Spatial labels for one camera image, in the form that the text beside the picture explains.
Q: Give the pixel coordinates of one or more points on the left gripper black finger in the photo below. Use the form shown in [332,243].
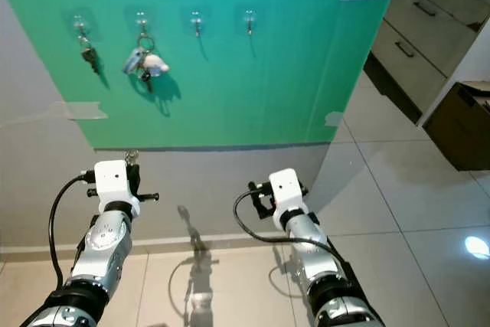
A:
[150,197]
[132,174]

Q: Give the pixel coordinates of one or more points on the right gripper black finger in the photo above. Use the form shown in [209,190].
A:
[254,185]

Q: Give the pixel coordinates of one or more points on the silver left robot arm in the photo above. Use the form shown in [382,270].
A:
[107,243]

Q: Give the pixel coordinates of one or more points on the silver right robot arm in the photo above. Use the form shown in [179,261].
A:
[314,246]

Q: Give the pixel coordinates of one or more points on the long translucent tape strip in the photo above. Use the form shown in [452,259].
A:
[84,111]

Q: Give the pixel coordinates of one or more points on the small translucent tape piece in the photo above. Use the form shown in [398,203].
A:
[333,119]

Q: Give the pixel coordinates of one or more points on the key bunch with white plush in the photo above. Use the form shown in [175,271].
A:
[145,63]

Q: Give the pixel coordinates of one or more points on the dark single key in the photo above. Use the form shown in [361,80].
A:
[88,55]

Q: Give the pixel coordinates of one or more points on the dark brown box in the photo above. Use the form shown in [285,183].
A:
[459,128]

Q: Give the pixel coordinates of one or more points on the white drawer cabinet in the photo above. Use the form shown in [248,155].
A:
[421,21]

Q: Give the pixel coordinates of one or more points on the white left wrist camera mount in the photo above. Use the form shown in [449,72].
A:
[111,178]

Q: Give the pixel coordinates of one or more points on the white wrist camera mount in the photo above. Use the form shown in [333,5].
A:
[111,178]
[285,188]

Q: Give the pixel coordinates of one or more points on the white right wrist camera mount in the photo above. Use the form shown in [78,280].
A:
[285,188]

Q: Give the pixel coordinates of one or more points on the green wall board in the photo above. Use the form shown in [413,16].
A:
[276,74]

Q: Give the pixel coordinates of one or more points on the clear adhesive wall hook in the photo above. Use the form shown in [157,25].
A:
[249,22]
[80,27]
[142,24]
[197,24]

